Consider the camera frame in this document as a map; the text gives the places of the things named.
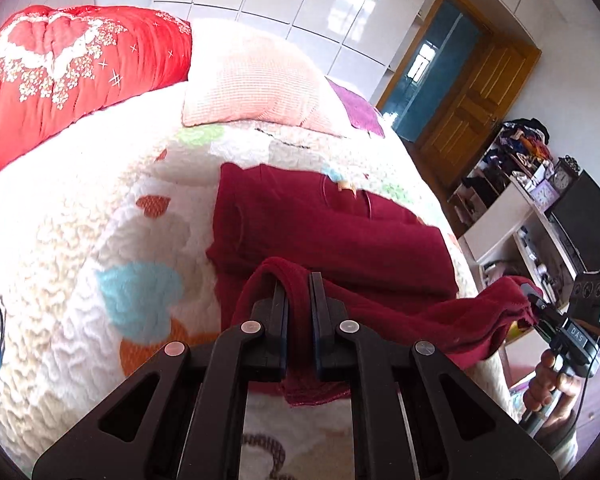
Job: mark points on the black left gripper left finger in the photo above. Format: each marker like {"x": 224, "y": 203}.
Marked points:
{"x": 180, "y": 415}

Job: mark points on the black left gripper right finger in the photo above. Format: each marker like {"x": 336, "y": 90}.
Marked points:
{"x": 415, "y": 414}

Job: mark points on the dark red knit garment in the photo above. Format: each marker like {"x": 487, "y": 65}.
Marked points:
{"x": 392, "y": 271}

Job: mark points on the right hand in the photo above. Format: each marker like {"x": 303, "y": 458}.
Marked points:
{"x": 547, "y": 381}

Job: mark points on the black monitor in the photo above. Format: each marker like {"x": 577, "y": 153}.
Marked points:
{"x": 577, "y": 215}

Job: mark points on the white cluttered shelf unit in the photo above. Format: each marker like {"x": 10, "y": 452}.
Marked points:
{"x": 504, "y": 203}

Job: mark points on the small alarm clock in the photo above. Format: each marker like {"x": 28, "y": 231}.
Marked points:
{"x": 566, "y": 171}

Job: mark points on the patchwork quilted bedspread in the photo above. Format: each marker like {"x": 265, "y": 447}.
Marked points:
{"x": 104, "y": 230}

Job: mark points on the brown wooden door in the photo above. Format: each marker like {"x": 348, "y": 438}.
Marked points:
{"x": 465, "y": 124}

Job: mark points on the purple fuzzy towel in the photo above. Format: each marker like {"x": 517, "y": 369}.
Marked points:
{"x": 362, "y": 114}

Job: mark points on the red embroidered duvet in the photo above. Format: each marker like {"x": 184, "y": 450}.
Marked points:
{"x": 59, "y": 65}

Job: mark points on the white glossy wardrobe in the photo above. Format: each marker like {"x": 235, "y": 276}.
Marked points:
{"x": 352, "y": 42}

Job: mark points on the black camera box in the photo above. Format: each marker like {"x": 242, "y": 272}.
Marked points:
{"x": 584, "y": 301}

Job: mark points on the pink corduroy pillow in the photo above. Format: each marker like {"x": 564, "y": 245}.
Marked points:
{"x": 265, "y": 89}

